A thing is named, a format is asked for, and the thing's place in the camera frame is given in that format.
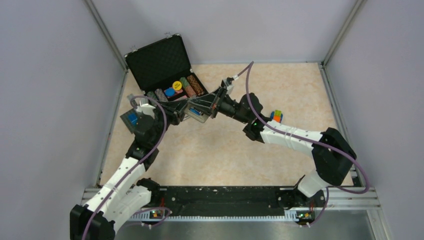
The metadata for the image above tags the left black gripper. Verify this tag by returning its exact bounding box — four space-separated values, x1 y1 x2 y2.
151 97 191 146

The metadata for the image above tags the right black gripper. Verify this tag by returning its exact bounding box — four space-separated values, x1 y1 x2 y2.
188 87 250 125

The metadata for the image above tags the blue battery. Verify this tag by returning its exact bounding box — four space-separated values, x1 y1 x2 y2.
189 108 203 116

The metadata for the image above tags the white remote control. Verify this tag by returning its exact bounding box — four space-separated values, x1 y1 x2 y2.
184 105 209 124

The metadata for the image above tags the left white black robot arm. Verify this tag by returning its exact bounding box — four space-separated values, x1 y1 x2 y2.
69 97 188 240

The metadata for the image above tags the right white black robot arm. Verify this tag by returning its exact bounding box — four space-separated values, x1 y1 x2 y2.
184 87 356 206

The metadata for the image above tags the pink card deck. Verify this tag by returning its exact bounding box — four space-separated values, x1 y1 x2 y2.
169 91 186 101

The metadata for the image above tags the blue poker chip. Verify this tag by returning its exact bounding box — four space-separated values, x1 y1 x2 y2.
164 87 176 98

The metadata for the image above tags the purple green poker chip stack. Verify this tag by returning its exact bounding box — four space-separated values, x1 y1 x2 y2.
146 88 169 103

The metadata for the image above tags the yellow poker chip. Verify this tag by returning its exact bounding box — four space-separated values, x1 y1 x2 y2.
172 80 183 92

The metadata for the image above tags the brown poker chip stack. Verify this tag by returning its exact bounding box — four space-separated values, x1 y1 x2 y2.
186 75 205 96

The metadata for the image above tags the black poker chip case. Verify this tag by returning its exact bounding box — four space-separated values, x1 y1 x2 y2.
124 34 209 102

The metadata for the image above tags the grey lego plate with bricks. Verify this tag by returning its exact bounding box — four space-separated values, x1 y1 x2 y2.
120 93 139 134

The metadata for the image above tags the colourful toy block car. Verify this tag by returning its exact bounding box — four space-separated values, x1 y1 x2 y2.
270 110 284 123

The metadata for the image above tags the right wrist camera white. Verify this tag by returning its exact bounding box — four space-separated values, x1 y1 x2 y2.
221 77 235 95

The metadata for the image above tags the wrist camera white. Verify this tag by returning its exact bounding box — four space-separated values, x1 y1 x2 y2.
135 103 156 119
221 77 235 95

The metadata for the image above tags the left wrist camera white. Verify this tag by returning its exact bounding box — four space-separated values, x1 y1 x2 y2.
135 103 156 119

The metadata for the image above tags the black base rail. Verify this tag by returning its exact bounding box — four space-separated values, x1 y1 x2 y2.
130 186 326 223

